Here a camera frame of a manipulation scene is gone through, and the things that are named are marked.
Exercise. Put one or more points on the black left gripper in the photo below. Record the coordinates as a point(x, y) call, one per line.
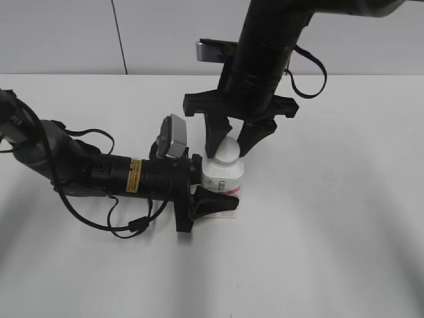
point(169, 180)

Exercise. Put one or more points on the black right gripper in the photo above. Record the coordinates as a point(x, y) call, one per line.
point(245, 92)

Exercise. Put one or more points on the white screw cap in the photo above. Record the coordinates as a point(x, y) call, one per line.
point(227, 153)

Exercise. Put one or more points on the white yili yogurt bottle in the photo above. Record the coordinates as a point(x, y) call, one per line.
point(223, 176)

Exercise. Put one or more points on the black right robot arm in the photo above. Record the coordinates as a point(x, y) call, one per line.
point(272, 28)

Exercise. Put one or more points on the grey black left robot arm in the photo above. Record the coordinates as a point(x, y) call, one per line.
point(77, 169)

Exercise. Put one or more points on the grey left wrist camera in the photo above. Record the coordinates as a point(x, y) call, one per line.
point(172, 139)

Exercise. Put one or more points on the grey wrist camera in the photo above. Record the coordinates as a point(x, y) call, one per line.
point(172, 139)
point(214, 51)

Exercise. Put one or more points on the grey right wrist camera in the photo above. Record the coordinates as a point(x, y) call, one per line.
point(214, 51)

